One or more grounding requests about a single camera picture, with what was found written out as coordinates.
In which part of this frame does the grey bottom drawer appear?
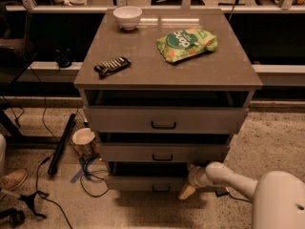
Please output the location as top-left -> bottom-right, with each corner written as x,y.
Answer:
105,162 -> 188,193

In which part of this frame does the white bowl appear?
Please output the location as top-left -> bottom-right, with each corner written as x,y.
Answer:
113,6 -> 142,31

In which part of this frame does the black round device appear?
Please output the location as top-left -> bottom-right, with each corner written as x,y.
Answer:
0,208 -> 25,227

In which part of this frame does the grey middle drawer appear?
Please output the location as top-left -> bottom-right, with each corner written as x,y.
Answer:
97,143 -> 230,162

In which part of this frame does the green snack bag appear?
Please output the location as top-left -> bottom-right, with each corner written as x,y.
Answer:
156,29 -> 217,64

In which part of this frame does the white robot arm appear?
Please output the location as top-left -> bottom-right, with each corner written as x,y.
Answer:
179,161 -> 305,229

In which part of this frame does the tan shoe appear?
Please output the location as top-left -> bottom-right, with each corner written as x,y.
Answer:
1,169 -> 28,191

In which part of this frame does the black long bar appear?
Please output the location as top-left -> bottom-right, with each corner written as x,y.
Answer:
47,114 -> 76,177

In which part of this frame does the grey top drawer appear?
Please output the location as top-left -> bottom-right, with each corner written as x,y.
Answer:
84,106 -> 248,135

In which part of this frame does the black candy bar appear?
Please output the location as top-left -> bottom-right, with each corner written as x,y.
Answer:
94,56 -> 132,79

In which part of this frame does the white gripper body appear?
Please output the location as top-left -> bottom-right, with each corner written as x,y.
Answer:
188,165 -> 210,188

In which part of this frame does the dark chair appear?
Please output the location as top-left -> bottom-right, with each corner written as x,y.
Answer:
0,1 -> 37,85

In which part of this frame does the grey drawer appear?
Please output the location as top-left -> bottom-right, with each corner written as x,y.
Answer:
105,162 -> 188,193
84,106 -> 248,135
97,143 -> 230,162

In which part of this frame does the black tripod stand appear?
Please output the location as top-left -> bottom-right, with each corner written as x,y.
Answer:
0,183 -> 51,219

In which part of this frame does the white paper cup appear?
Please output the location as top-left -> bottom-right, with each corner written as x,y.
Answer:
72,128 -> 95,156

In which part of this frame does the black floor cable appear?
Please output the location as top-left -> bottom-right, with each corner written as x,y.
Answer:
79,156 -> 111,198

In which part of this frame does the black power adapter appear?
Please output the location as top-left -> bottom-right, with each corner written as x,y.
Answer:
215,188 -> 229,198

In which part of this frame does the black small clamp device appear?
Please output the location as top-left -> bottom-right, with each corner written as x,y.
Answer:
54,49 -> 73,68

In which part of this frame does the grey drawer cabinet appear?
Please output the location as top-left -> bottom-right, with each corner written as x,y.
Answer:
73,7 -> 264,189

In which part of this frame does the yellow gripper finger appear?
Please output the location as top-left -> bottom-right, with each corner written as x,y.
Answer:
178,183 -> 196,200

